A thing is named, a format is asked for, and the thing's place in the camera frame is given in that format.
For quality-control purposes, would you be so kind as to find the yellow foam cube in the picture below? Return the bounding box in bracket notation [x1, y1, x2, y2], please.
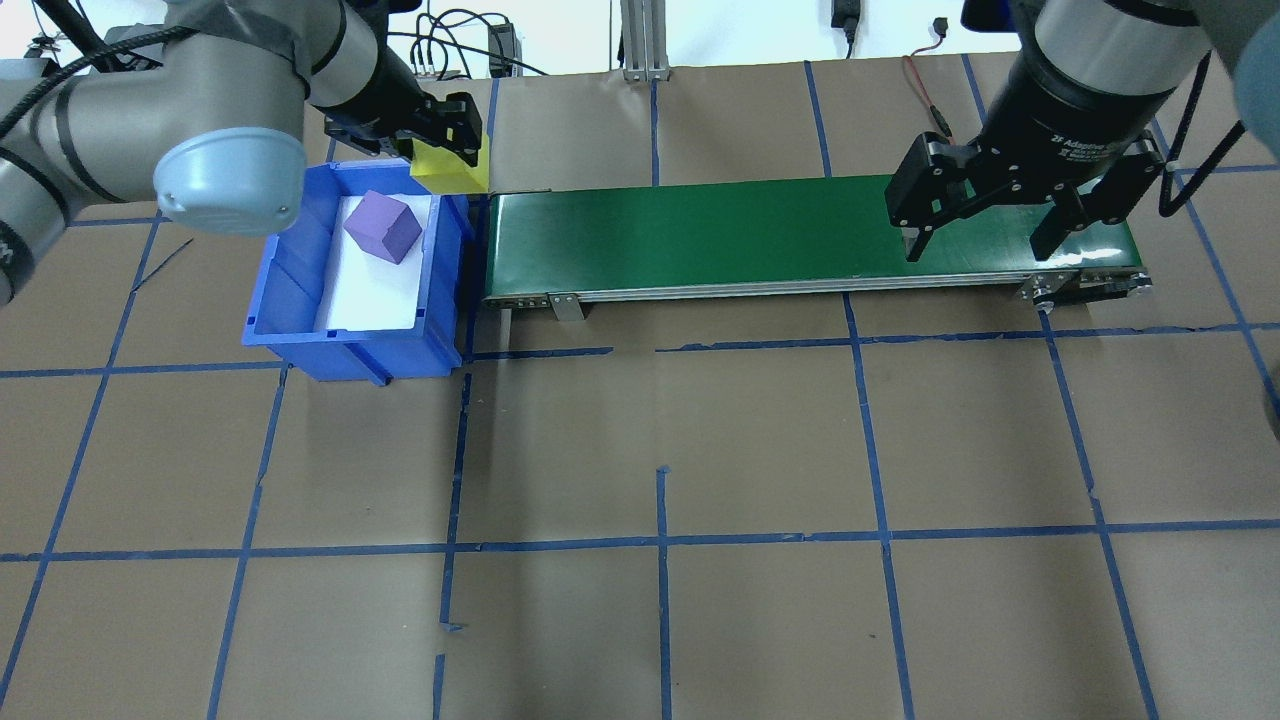
[410, 135, 491, 197]

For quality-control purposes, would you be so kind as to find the purple foam cube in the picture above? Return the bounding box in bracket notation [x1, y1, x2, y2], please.
[343, 190, 424, 265]

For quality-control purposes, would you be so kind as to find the white foam pad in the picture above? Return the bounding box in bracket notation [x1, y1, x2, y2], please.
[314, 193, 437, 333]

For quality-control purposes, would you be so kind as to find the blue plastic storage bin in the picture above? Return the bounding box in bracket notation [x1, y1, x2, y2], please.
[241, 158, 477, 388]

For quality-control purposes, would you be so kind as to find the green conveyor belt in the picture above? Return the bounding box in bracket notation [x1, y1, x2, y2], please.
[480, 175, 1153, 323]

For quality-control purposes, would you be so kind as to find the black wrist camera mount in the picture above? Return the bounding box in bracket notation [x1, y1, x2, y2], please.
[322, 112, 403, 159]

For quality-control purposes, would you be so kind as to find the black cable bundle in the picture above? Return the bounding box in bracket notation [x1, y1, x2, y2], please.
[385, 8, 551, 79]

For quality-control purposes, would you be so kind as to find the thin red wire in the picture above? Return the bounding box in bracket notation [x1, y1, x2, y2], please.
[902, 18, 953, 139]

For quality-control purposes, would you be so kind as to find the black sheathed arm cable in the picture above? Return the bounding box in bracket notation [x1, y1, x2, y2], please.
[1158, 48, 1249, 217]
[0, 25, 201, 141]

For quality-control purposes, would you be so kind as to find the aluminium profile post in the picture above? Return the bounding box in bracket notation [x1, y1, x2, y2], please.
[618, 0, 673, 83]

